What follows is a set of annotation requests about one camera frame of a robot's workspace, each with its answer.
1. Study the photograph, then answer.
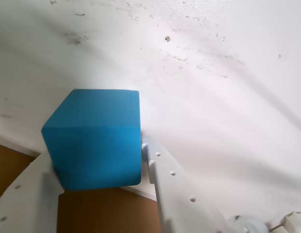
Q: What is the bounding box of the blue cube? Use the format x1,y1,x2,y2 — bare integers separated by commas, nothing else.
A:
41,88,143,192

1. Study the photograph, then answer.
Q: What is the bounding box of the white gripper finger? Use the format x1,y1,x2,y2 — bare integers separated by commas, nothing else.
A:
0,150,65,233
141,142,238,233

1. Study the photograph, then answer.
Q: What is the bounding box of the brown cardboard box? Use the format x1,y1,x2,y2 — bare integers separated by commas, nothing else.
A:
0,142,163,233

